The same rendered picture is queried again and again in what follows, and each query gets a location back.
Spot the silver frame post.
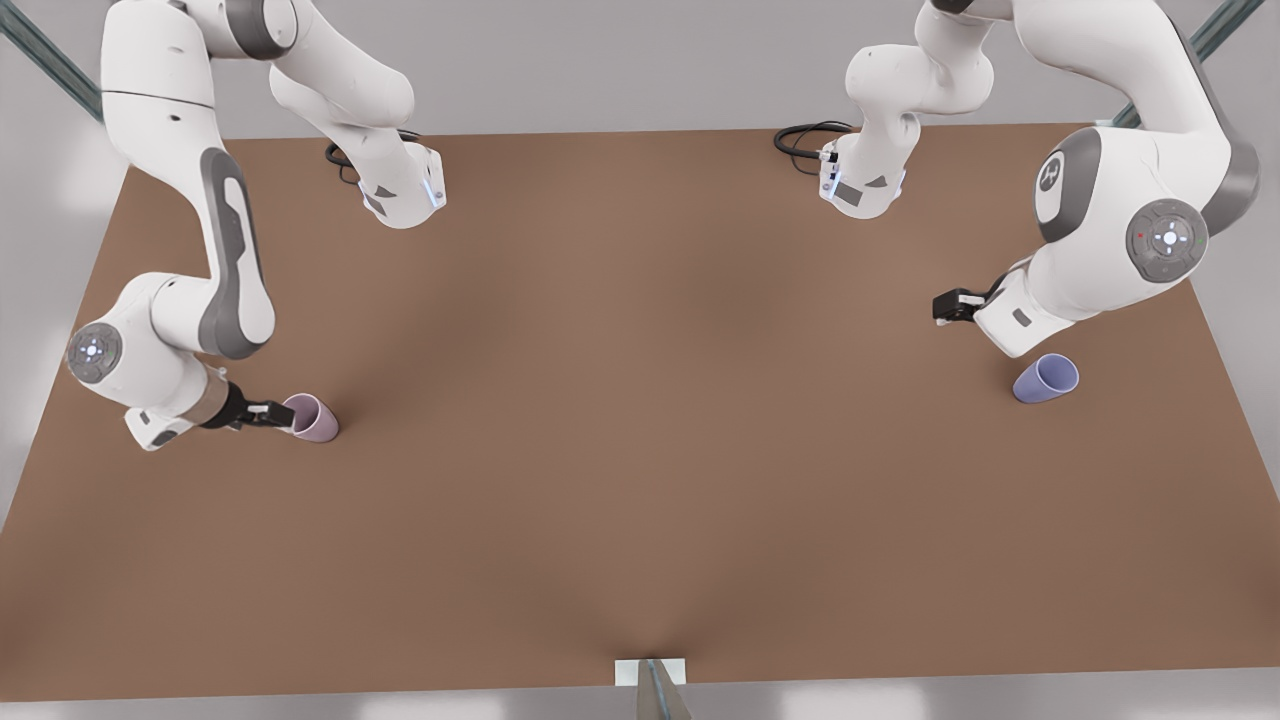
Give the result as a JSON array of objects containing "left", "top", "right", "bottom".
[
  {"left": 636, "top": 658, "right": 694, "bottom": 720},
  {"left": 1110, "top": 0, "right": 1267, "bottom": 130},
  {"left": 0, "top": 0, "right": 107, "bottom": 124}
]

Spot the white post foot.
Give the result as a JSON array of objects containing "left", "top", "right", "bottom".
[{"left": 614, "top": 658, "right": 688, "bottom": 687}]

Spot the purple cup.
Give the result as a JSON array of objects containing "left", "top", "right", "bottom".
[{"left": 1012, "top": 353, "right": 1080, "bottom": 405}]

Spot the pink cup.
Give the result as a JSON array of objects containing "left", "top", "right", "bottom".
[{"left": 283, "top": 393, "right": 340, "bottom": 444}]

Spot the black cable loop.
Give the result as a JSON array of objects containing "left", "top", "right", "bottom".
[
  {"left": 773, "top": 121, "right": 857, "bottom": 177},
  {"left": 325, "top": 129, "right": 423, "bottom": 187}
]

